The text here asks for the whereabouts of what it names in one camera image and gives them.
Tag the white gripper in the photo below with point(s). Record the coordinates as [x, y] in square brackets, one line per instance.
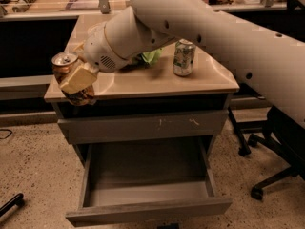
[96, 49]

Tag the orange soda can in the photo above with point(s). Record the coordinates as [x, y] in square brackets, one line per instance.
[62, 64]

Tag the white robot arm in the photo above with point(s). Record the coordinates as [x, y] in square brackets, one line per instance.
[271, 64]

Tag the grey drawer cabinet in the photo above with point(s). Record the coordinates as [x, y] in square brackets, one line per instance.
[154, 90]

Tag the green white soda can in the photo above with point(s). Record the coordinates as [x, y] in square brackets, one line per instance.
[183, 57]

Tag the open middle drawer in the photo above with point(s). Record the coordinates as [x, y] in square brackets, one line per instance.
[147, 180]

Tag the closed top drawer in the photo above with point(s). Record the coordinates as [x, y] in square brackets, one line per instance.
[142, 126]

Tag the white paper bowl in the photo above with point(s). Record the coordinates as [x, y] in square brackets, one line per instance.
[92, 27]

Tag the green chip bag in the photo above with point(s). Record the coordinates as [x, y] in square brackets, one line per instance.
[147, 58]

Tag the black coiled tool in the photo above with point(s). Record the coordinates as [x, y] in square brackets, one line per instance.
[22, 5]

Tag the black bar on floor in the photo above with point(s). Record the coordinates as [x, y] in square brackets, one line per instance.
[17, 200]

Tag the black office chair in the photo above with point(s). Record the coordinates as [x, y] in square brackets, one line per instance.
[278, 133]

